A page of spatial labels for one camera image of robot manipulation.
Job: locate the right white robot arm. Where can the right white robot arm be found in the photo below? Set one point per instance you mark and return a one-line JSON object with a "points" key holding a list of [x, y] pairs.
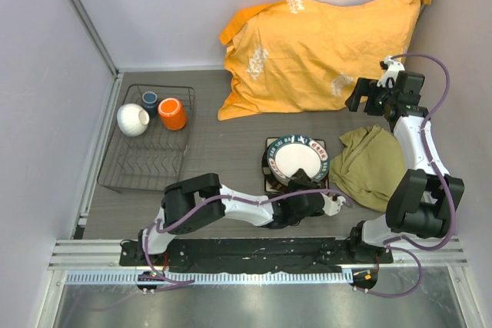
{"points": [[425, 201]]}

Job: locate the square floral plate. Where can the square floral plate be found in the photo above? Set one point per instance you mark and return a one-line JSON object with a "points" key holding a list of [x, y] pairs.
{"points": [[324, 182]]}

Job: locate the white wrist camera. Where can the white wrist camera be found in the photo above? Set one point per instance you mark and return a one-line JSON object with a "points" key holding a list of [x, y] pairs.
{"points": [[391, 68], [333, 204]]}

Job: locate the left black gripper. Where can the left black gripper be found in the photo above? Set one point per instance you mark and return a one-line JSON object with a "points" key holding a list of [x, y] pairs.
{"points": [[301, 180]]}

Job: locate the white round plate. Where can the white round plate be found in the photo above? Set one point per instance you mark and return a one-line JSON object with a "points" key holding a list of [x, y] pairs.
{"points": [[288, 154]]}

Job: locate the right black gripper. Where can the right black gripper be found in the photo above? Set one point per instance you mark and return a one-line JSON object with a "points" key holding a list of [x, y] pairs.
{"points": [[366, 87]]}

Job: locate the black wire dish rack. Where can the black wire dish rack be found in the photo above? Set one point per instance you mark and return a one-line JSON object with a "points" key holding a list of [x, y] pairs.
{"points": [[152, 160]]}

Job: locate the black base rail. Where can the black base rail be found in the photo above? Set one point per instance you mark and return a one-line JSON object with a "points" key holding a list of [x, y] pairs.
{"points": [[263, 255]]}

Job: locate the blue cup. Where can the blue cup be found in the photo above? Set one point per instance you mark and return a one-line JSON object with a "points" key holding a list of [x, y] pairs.
{"points": [[149, 101]]}

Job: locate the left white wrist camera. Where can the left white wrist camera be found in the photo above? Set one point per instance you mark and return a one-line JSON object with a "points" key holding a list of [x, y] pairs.
{"points": [[333, 204]]}

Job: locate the black rimmed round plate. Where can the black rimmed round plate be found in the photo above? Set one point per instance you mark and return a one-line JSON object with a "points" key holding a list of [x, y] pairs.
{"points": [[270, 181]]}

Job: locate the orange cup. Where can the orange cup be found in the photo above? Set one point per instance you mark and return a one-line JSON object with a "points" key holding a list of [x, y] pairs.
{"points": [[172, 114]]}

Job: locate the white ribbed bowl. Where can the white ribbed bowl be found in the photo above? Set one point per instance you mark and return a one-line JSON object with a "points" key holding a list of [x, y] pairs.
{"points": [[132, 119]]}

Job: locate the orange pillowcase cloth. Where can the orange pillowcase cloth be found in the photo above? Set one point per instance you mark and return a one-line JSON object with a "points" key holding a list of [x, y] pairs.
{"points": [[304, 55]]}

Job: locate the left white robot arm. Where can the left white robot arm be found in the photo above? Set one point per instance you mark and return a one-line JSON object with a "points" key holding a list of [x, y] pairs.
{"points": [[197, 202]]}

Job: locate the olive green cloth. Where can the olive green cloth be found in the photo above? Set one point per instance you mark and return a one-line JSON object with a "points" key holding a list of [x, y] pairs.
{"points": [[369, 168]]}

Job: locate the white cable duct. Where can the white cable duct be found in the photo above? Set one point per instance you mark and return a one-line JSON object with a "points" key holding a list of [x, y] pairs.
{"points": [[122, 277]]}

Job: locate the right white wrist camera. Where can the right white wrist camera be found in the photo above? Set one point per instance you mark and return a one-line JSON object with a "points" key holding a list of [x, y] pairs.
{"points": [[391, 68]]}

